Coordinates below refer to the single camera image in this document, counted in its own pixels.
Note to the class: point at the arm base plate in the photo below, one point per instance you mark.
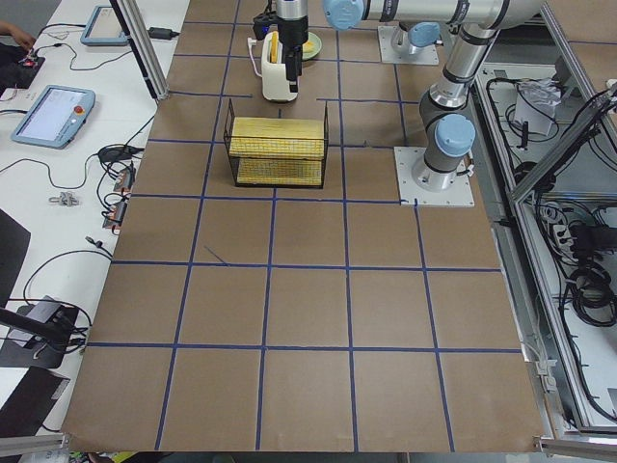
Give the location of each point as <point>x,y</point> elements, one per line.
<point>421,186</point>
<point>426,57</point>

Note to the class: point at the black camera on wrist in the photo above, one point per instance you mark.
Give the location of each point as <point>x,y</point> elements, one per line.
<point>262,24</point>

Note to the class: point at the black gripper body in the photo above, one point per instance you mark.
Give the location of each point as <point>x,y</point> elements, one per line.
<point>293,34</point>

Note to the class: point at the aluminium frame post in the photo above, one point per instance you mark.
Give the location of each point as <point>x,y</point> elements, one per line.
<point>135,30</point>

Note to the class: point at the triangular bread on plate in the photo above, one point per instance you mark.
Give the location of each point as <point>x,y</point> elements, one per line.
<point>310,48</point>

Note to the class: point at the far teach pendant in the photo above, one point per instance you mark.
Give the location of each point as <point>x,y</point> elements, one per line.
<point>103,29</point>

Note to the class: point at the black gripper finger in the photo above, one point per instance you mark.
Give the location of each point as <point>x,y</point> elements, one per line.
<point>290,63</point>
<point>298,52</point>

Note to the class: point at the green plate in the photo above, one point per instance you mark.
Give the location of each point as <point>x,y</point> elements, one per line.
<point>315,38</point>

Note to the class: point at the brown paper table cover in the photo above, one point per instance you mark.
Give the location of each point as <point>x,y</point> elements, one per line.
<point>268,289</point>

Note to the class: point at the wooden step shelf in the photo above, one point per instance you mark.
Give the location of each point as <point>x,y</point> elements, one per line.
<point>277,144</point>

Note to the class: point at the black power adapter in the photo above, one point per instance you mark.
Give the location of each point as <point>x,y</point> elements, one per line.
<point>159,33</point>

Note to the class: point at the bread slice in toaster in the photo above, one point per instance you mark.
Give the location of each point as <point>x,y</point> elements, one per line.
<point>273,57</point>

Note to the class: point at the white toaster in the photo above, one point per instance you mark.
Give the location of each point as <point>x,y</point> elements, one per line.
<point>274,85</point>

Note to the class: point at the near teach pendant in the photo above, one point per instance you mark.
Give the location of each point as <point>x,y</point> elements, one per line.
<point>55,117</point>

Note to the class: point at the teach pendant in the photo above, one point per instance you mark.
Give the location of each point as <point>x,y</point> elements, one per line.
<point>103,29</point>
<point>55,117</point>

